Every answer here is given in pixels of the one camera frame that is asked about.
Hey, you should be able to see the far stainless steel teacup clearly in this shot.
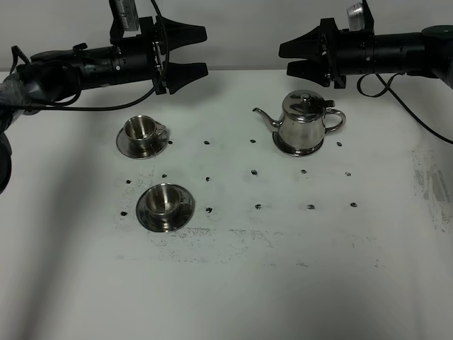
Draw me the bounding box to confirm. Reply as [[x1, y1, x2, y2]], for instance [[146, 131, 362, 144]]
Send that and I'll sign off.
[[123, 115, 166, 150]]

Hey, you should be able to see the far stainless steel saucer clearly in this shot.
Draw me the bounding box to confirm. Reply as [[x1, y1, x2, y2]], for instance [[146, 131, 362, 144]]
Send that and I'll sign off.
[[116, 124, 169, 159]]

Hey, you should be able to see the stainless steel teapot saucer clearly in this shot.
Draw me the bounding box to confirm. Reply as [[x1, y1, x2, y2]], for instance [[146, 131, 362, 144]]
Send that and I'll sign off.
[[273, 132, 324, 157]]

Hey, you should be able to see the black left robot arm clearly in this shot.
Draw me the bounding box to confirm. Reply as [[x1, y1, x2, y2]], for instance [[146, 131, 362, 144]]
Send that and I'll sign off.
[[1, 14, 208, 190]]

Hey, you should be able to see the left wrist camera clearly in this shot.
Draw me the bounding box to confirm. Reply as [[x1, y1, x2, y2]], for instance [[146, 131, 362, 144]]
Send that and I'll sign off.
[[109, 0, 139, 32]]

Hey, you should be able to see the near stainless steel saucer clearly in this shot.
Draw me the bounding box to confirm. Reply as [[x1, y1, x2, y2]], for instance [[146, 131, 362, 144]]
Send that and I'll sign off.
[[136, 189, 195, 233]]

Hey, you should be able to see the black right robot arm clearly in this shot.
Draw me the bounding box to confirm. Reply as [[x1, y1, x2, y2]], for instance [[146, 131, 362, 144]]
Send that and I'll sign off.
[[279, 18, 452, 89]]

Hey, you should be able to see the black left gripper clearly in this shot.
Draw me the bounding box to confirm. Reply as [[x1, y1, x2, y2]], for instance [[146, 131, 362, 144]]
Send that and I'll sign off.
[[109, 16, 208, 95]]

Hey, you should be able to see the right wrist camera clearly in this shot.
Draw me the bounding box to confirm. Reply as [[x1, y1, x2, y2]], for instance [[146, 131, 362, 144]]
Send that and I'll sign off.
[[347, 0, 374, 33]]

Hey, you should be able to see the stainless steel teacup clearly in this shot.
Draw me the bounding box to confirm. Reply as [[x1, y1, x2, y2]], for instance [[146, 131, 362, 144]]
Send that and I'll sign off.
[[144, 183, 194, 222], [123, 115, 166, 150]]

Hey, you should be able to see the near stainless steel teacup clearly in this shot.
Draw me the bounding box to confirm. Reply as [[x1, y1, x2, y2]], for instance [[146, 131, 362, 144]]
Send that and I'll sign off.
[[144, 183, 194, 222]]

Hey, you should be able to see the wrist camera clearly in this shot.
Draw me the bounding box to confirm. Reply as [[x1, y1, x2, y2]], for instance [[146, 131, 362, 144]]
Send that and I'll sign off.
[[109, 0, 139, 32], [347, 0, 374, 33]]

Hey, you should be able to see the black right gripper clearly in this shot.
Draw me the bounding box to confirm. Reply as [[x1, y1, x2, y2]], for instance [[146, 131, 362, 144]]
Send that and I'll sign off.
[[278, 17, 374, 89]]

